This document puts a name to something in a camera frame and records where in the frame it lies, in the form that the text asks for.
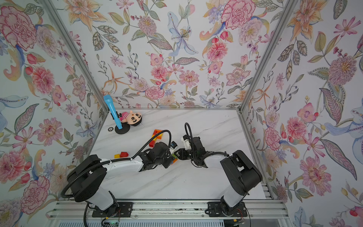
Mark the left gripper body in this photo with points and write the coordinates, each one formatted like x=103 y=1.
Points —
x=164 y=161

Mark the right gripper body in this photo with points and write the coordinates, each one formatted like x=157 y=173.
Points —
x=194 y=156

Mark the red square lego brick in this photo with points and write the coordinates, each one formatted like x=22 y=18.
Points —
x=152 y=144

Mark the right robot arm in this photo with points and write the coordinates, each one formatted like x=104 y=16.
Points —
x=241 y=172

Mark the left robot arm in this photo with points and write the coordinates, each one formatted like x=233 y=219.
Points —
x=84 y=183

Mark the plush doll head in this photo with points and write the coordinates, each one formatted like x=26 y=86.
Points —
x=131 y=118

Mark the black round stand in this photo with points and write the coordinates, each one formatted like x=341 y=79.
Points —
x=126 y=126

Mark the blue tube on stand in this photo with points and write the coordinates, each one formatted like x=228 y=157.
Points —
x=109 y=102

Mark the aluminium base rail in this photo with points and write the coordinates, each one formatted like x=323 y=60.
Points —
x=173 y=209

